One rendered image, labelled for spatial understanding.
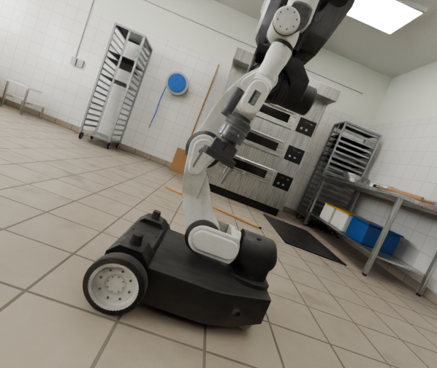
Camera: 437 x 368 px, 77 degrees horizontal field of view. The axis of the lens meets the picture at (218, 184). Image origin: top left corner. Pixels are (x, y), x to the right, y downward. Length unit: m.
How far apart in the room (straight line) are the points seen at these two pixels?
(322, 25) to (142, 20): 4.73
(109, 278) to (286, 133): 3.62
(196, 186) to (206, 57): 4.43
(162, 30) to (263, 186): 3.25
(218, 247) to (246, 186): 3.14
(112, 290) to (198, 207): 0.42
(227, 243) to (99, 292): 0.47
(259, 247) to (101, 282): 0.59
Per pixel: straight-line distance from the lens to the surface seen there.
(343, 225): 4.00
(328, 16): 1.20
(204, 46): 5.42
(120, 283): 1.00
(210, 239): 1.08
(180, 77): 5.15
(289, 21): 0.94
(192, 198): 1.09
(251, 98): 0.87
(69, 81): 5.82
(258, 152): 4.17
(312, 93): 1.16
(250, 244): 1.14
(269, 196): 4.27
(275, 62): 0.93
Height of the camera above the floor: 0.63
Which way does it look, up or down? 7 degrees down
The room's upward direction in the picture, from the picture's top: 22 degrees clockwise
